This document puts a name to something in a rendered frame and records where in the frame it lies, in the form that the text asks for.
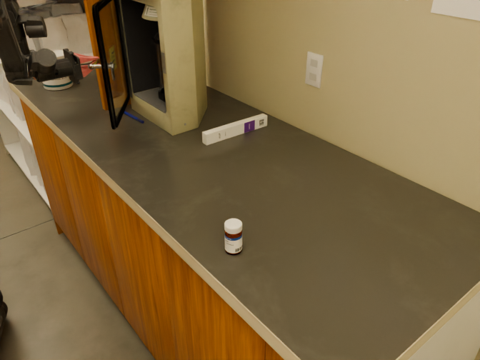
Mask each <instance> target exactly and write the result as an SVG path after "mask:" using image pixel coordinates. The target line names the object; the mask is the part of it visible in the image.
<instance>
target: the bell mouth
mask: <svg viewBox="0 0 480 360"><path fill-rule="evenodd" d="M141 17H142V18H143V19H146V20H149V21H158V17H157V12H156V9H155V7H153V6H149V5H147V4H145V7H144V11H143V14H142V16H141Z"/></svg>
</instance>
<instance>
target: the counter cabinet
mask: <svg viewBox="0 0 480 360"><path fill-rule="evenodd" d="M20 101H21V105H22V108H23V111H24V116H25V119H26V123H27V126H28V129H29V133H30V136H31V140H32V144H33V147H34V151H35V154H36V158H37V161H38V164H39V168H40V172H41V176H42V179H43V182H44V186H45V189H46V194H47V196H48V200H49V204H50V207H51V212H52V214H53V218H54V222H55V224H56V229H57V232H58V234H62V233H64V234H65V235H66V237H67V238H68V239H69V241H70V242H71V243H72V245H73V246H74V248H75V249H76V250H77V251H78V253H79V255H80V256H81V257H82V259H83V260H84V261H85V263H86V264H87V266H88V267H89V268H90V269H91V271H92V273H93V274H94V276H95V277H96V278H97V279H98V281H99V282H100V284H101V285H102V286H103V288H104V289H105V290H106V292H107V294H108V295H109V296H110V297H111V299H112V300H113V302H114V303H115V304H116V306H117V307H118V308H119V310H120V311H121V313H122V314H123V315H124V317H125V318H126V320H127V321H128V322H129V323H130V325H131V327H132V328H133V329H134V331H135V332H136V333H137V335H138V336H139V338H140V339H141V340H142V341H143V343H144V344H145V346H146V347H147V349H148V350H149V351H150V353H151V354H152V356H153V357H154V358H155V359H156V360H284V359H283V358H282V357H281V356H280V355H279V354H278V353H277V352H276V351H275V350H274V349H273V348H272V347H271V346H270V345H269V344H267V343H266V342H265V341H264V340H263V339H262V338H261V337H260V336H259V335H258V334H257V333H256V332H255V331H254V330H253V329H252V328H251V327H250V326H249V325H248V324H247V323H246V322H245V321H244V320H243V319H242V318H241V317H240V316H239V315H238V314H237V313H236V312H235V311H234V310H233V309H232V308H231V307H230V306H229V305H228V304H227V303H226V302H225V301H224V300H223V299H222V298H221V297H220V296H219V295H218V294H217V293H216V292H215V291H214V290H213V289H212V288H211V287H210V286H209V285H208V284H207V283H206V282H205V281H204V280H203V279H202V278H201V277H200V276H199V275H198V274H197V273H196V272H195V271H194V270H193V269H192V268H191V267H190V266H189V265H188V264H187V263H186V262H185V261H184V260H183V259H182V258H181V257H180V256H179V255H178V254H177V253H176V252H175V251H174V250H173V249H172V248H171V247H170V246H169V245H168V244H167V243H166V242H165V241H164V240H163V239H162V238H161V237H160V236H159V235H158V234H157V233H156V232H155V231H154V230H153V229H152V228H151V227H150V226H149V225H148V224H147V223H146V222H145V221H144V220H143V219H142V218H141V217H140V216H139V215H138V214H137V213H136V212H135V211H134V210H133V209H132V208H131V207H130V206H129V205H128V204H126V203H125V202H124V201H123V200H122V199H121V198H120V197H119V196H118V195H117V194H116V193H115V192H114V191H113V190H112V189H111V188H110V187H109V186H108V185H107V184H106V183H105V182H104V181H103V180H102V179H101V178H100V177H99V176H98V175H97V174H96V173H95V172H94V171H93V170H92V169H91V168H90V167H89V166H88V165H87V164H86V163H85V162H84V161H83V160H82V159H81V158H80V157H79V156H78V155H77V154H76V153H75V152H74V151H73V150H72V149H71V148H70V147H69V146H68V145H67V144H66V143H65V142H64V141H63V140H62V139H61V138H60V137H59V136H58V135H57V134H56V133H55V132H54V131H52V130H51V129H50V128H49V127H48V126H47V125H46V124H45V123H44V122H43V121H42V120H41V119H40V118H39V117H38V116H37V115H36V114H35V113H34V112H33V111H32V110H31V109H30V108H29V107H28V106H27V105H26V104H25V103H24V102H23V101H22V100H21V99H20ZM479 348H480V291H479V292H478V293H477V294H476V295H475V296H474V297H473V298H472V299H471V300H470V301H469V302H468V303H467V304H465V305H464V306H463V307H462V308H461V309H460V310H459V311H458V312H457V313H456V314H455V315H454V316H453V317H452V318H451V319H450V320H449V321H448V322H446V323H445V324H444V325H443V326H442V327H441V328H440V329H439V330H438V331H437V332H436V333H435V334H434V335H433V336H432V337H431V338H430V339H429V340H428V341H427V342H426V343H425V344H424V345H423V346H422V347H421V348H420V349H419V350H418V351H417V352H416V353H415V354H414V355H412V356H411V357H410V358H409V359H408V360H474V359H475V358H476V355H477V353H478V351H479Z"/></svg>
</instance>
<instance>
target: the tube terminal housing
mask: <svg viewBox="0 0 480 360"><path fill-rule="evenodd" d="M133 1H137V2H140V3H143V4H147V5H149V6H153V7H155V9H156V12H157V17H158V25H159V39H160V47H161V52H164V54H165V62H166V74H165V73H163V77H164V91H165V99H166V113H163V112H162V111H159V110H158V109H156V108H155V107H153V106H152V105H150V104H148V103H146V102H145V101H143V100H142V99H140V98H139V97H137V96H135V95H134V93H133V90H132V85H131V90H132V96H133V98H131V97H130V99H131V108H132V109H133V110H134V111H136V112H137V113H139V114H141V115H142V116H144V117H145V118H147V119H148V120H149V121H151V122H153V123H154V124H156V125H157V126H159V127H160V128H162V129H163V130H164V131H167V132H168V133H170V134H171V135H172V136H174V135H177V134H180V133H183V132H185V131H189V130H192V129H196V128H198V127H199V124H200V123H201V120H202V118H203V116H204V114H205V111H206V109H207V92H206V59H205V42H204V9H203V0H133ZM119 2H120V8H121V0H119ZM121 17H122V11H121ZM122 24H123V29H124V23H123V17H122ZM124 38H125V33H124ZM125 44H126V38H125ZM126 54H127V48H126ZM127 59H128V54H127ZM128 65H129V59H128ZM129 75H130V81H131V74H130V69H129Z"/></svg>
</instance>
